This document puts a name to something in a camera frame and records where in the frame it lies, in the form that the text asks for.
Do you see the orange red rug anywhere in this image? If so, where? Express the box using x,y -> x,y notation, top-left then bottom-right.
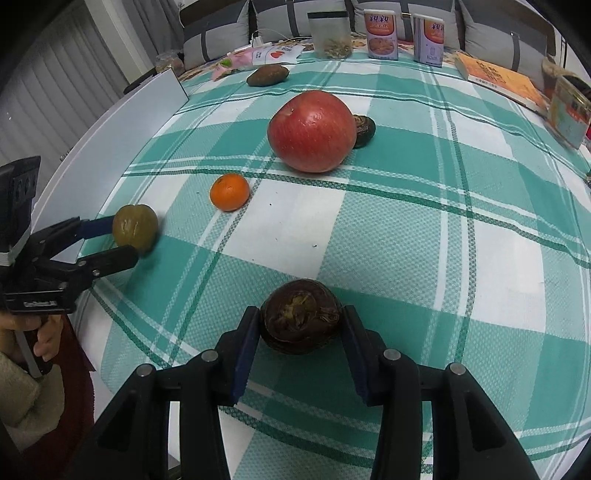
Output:
58,314 -> 96,421

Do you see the clear plastic jar colourful label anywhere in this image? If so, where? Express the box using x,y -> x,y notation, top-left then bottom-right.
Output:
547,75 -> 591,149

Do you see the red apple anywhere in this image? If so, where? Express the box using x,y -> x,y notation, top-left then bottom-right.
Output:
267,90 -> 358,174

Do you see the white packet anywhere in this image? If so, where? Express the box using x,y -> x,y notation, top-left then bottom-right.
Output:
252,41 -> 305,65

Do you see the green white checked tablecloth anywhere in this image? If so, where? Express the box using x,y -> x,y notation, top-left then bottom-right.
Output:
76,46 -> 591,480

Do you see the pink packet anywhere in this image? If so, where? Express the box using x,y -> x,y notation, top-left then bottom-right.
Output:
212,48 -> 254,81

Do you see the brown sweet potato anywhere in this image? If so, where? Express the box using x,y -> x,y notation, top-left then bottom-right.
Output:
246,64 -> 290,88

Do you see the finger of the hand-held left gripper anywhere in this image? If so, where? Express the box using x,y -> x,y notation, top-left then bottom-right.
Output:
30,216 -> 117,260
46,244 -> 140,290

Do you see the red label can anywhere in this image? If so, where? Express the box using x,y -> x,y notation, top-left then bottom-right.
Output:
364,9 -> 399,61

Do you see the person's left hand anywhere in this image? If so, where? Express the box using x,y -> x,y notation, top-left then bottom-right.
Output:
0,311 -> 64,365

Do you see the blue label can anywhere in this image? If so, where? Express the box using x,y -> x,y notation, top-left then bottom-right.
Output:
412,13 -> 445,65

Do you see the person's left forearm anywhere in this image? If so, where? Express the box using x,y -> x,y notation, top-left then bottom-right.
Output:
0,353 -> 65,453

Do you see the white charger with cable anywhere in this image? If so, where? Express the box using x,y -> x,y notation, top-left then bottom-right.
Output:
249,30 -> 301,48

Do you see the green brown pear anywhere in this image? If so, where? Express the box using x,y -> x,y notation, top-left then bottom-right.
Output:
112,204 -> 159,254

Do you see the grey curtain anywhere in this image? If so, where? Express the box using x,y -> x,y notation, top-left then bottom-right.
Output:
0,9 -> 130,153

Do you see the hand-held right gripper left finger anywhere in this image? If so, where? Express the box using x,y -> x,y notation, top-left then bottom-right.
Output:
83,305 -> 262,480

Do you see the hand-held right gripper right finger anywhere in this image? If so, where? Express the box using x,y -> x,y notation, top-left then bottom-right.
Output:
341,305 -> 541,480

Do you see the bag of snacks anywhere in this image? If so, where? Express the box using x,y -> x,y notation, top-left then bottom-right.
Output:
154,53 -> 184,75

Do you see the clear jar with black lid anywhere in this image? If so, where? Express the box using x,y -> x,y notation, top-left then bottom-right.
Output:
307,11 -> 352,60

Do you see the orange book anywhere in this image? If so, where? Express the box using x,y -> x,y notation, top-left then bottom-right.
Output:
455,52 -> 549,115

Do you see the orange tangerine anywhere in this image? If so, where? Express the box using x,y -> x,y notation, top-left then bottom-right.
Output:
210,174 -> 250,212

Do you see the dark brown water chestnut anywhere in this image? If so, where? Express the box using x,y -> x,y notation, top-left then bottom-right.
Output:
352,114 -> 376,149
260,278 -> 345,356

